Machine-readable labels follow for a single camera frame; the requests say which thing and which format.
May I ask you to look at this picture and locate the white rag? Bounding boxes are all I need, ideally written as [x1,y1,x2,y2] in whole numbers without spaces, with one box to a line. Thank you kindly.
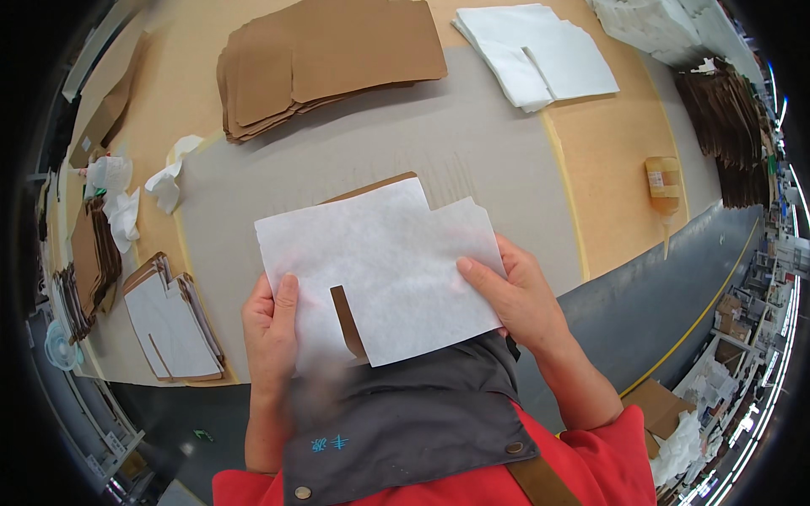
[103,186,142,254]

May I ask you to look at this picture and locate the small white fan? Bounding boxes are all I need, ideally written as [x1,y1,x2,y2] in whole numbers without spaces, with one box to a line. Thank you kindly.
[43,319,84,372]

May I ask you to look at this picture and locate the white notched paper sheet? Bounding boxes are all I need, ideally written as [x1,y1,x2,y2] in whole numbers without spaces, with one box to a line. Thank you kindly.
[254,177,508,375]

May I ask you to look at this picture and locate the heap of white scrap paper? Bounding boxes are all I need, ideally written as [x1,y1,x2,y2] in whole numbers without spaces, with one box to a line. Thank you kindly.
[650,411,705,488]

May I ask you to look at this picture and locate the cluttered workshop shelves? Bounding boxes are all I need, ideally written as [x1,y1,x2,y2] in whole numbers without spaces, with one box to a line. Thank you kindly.
[670,158,810,506]

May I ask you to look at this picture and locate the flat brown cardboard sheet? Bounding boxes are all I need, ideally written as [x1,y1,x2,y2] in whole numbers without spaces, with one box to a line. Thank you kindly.
[67,32,153,169]

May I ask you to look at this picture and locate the large heap of white sheets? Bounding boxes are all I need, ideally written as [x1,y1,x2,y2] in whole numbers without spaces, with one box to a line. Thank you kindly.
[590,0,764,84]

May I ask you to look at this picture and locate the stack of paper-faced cardboard pieces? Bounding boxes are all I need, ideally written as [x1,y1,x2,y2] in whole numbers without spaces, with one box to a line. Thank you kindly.
[121,252,227,383]

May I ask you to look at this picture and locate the person's body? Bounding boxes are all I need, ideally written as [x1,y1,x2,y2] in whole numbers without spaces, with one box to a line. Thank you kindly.
[212,329,659,506]

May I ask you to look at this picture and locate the grey work mat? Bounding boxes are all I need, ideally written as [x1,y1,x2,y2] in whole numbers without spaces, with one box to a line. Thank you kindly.
[176,46,584,384]

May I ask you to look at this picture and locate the stack of brown cardboard blanks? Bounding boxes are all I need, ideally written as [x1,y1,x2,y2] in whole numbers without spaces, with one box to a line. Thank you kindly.
[216,0,449,145]

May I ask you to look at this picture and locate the amber glue bottle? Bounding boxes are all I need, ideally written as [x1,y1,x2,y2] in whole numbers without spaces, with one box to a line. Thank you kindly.
[644,156,682,262]

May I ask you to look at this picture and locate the person's right hand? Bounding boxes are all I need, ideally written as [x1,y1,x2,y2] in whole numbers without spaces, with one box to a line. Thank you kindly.
[456,234,574,359]

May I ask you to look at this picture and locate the upright brown cardboard bundle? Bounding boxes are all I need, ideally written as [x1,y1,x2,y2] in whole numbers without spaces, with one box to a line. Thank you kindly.
[52,196,123,344]

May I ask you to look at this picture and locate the clear plastic bag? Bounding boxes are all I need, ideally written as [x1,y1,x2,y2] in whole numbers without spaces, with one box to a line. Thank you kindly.
[84,155,134,198]

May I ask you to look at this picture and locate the crumpled white paper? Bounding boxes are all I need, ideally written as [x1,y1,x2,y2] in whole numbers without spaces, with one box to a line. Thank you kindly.
[144,135,205,215]

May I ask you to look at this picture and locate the stack of white paper sheets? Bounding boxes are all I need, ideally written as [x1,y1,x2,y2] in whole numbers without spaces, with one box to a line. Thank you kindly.
[452,3,621,114]

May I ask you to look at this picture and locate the dark brown cardboard stack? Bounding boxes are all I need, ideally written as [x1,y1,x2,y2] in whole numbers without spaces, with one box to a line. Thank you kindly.
[673,60,774,210]

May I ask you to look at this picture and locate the brown notched cardboard piece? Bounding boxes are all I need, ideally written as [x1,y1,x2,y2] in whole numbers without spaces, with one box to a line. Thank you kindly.
[319,171,419,363]

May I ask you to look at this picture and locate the brown cardboard box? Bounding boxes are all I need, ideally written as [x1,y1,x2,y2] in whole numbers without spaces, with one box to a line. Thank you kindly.
[620,377,697,460]

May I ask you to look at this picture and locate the person's left hand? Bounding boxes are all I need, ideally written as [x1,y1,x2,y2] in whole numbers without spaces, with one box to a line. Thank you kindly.
[241,272,300,394]

